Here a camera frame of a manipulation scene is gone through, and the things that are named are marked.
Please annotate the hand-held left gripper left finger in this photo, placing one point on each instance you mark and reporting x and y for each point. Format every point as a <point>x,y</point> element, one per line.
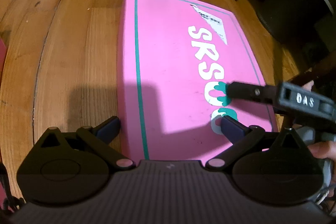
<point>109,127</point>

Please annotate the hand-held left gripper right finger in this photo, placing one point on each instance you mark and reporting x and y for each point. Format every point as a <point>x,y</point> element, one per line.
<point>231,127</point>

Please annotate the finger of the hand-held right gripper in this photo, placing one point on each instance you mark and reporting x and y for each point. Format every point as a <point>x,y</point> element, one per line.
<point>246,91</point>

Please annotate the pink box lid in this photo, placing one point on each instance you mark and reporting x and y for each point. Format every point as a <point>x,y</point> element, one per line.
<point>178,69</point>

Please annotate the person's right hand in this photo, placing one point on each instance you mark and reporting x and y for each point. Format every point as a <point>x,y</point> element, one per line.
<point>325,151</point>

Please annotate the black round bin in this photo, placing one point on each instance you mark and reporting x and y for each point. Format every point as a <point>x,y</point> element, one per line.
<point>294,3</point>

